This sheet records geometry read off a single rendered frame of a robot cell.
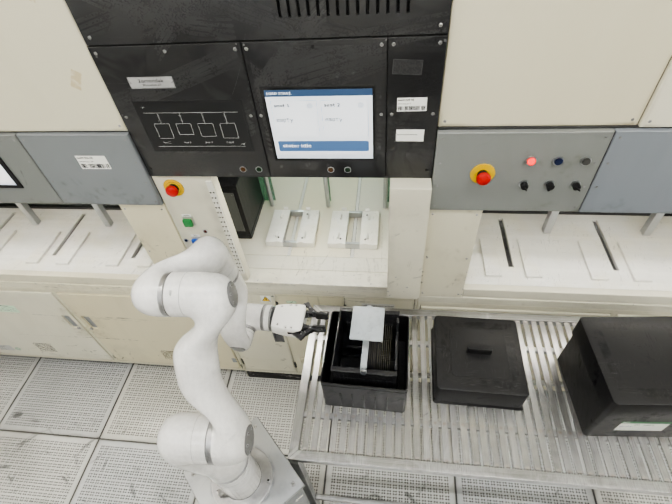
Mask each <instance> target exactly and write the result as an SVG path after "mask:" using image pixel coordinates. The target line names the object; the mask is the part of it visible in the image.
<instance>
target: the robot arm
mask: <svg viewBox="0 0 672 504"><path fill-rule="evenodd" d="M131 300H132V303H133V305H134V307H135V308H136V309H137V310H138V311H140V312H141V313H143V314H145V315H149V316H155V317H189V318H191V319H192V320H193V321H194V323H195V325H194V327H193V328H192V329H191V330H189V331H188V332H187V333H186V334H185V335H183V336H182V337H181V338H180V340H179V341H178V342H177V344H176V346H175V348H174V351H173V363H174V369H175V374H176V379H177V383H178V386H179V388H180V391H181V393H182V395H183V396H184V398H185V399H186V400H187V401H188V402H189V403H190V404H191V405H192V406H193V407H194V408H196V409H197V410H198V411H199V412H182V413H177V414H174V415H172V416H170V417H168V418H167V419H166V420H165V421H164V422H163V424H162V426H161V427H160V429H159V431H158V436H157V448H158V451H159V453H160V455H161V457H162V458H163V459H164V460H165V461H166V462H167V463H168V464H170V465H172V466H174V467H176V468H179V469H182V470H185V471H188V472H192V473H195V474H199V475H203V476H207V477H209V478H210V479H211V480H212V483H211V487H212V494H213V497H214V499H215V501H216V503H217V504H261V503H262V502H263V500H264V499H265V498H266V496H267V495H268V493H269V491H270V488H271V485H272V480H273V471H272V466H271V463H270V461H269V459H268V457H267V456H266V455H265V453H264V452H262V451H261V450H259V449H258V448H255V447H253V446H254V430H253V426H252V423H251V421H250V419H249V417H248V415H247V414H246V412H245V411H244V410H243V408H242V407H241V406H240V404H239V403H238V402H237V400H236V399H235V398H234V397H233V395H232V394H231V393H230V392H229V390H228V388H227V387H226V385H225V382H224V380H223V377H222V374H221V369H220V362H219V355H218V337H219V334H221V336H222V338H223V339H224V341H225V342H226V344H227V345H228V346H229V347H230V348H232V349H233V350H235V351H239V352H243V351H246V350H248V349H249V348H250V346H251V344H252V341H253V337H254V333H255V331H257V330H260V331H271V330H272V332H273V333H276V334H279V335H283V336H288V337H295V338H297V339H299V340H300V341H302V340H303V339H304V338H305V336H307V335H309V334H310V333H313V332H321V333H322V332H326V326H325V325H317V324H313V326H310V325H306V322H307V318H312V317H316V319H323V320H328V313H325V312H317V311H316V310H314V309H313V308H312V307H311V305H310V303H309V302H306V303H304V304H282V305H276V307H275V306H274V307H273V305H267V304H254V303H247V301H248V289H247V286H246V284H245V282H244V280H243V278H242V275H241V273H240V271H239V269H238V267H237V265H236V263H235V261H234V259H233V257H232V255H231V254H230V252H229V250H228V248H227V246H226V245H225V244H224V243H223V242H222V241H221V240H220V239H218V238H216V237H213V236H204V237H201V238H199V239H198V240H197V241H195V242H194V243H193V244H192V245H191V246H190V247H189V248H188V249H186V250H185V251H183V252H181V253H179V254H177V255H174V256H172V257H169V258H167V259H164V260H162V261H160V262H158V263H156V264H154V265H152V266H151V267H149V268H148V269H146V270H145V271H144V272H143V273H142V274H141V275H140V276H139V277H138V278H137V279H136V281H135V282H134V284H133V286H132V289H131ZM306 308H308V310H306Z"/></svg>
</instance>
